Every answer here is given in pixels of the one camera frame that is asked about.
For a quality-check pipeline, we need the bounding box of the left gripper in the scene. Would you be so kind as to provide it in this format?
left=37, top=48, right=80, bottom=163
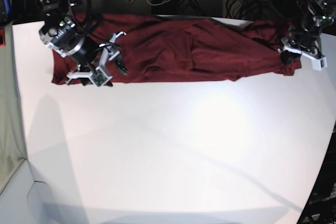
left=280, top=34, right=325, bottom=64

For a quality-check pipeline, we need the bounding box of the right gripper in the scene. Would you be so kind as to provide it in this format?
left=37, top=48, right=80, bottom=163
left=66, top=31, right=129, bottom=87

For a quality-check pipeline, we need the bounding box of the dark red t-shirt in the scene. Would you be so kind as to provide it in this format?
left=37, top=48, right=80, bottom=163
left=50, top=13, right=302, bottom=86

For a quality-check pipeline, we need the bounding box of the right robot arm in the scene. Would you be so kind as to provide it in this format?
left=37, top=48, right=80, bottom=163
left=39, top=0, right=128, bottom=87

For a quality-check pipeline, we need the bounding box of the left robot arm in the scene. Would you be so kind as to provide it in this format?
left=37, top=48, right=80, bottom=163
left=278, top=0, right=335, bottom=70

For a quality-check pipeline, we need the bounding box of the red box at left edge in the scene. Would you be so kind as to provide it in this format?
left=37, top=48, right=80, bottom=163
left=0, top=28, right=5, bottom=48

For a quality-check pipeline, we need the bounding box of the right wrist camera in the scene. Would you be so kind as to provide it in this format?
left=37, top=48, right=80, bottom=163
left=89, top=67, right=113, bottom=87

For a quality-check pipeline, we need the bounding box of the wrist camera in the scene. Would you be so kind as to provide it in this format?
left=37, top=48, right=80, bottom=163
left=311, top=56, right=328, bottom=71
left=89, top=67, right=113, bottom=87

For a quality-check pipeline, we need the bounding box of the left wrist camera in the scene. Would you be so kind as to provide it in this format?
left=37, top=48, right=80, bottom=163
left=311, top=56, right=328, bottom=71

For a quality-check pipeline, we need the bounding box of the blue handled tool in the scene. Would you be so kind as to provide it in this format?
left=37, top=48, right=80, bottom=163
left=3, top=0, right=12, bottom=16

